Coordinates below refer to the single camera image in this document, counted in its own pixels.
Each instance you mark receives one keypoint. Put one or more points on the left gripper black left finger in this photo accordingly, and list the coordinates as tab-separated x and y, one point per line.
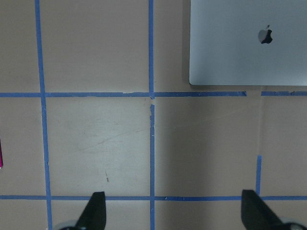
93	216

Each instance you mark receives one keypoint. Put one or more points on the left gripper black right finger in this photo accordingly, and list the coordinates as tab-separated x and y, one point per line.
256	214

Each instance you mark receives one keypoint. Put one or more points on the pink marker pen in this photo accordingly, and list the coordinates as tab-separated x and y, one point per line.
1	157

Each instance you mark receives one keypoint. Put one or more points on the silver closed laptop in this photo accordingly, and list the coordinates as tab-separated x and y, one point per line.
248	42

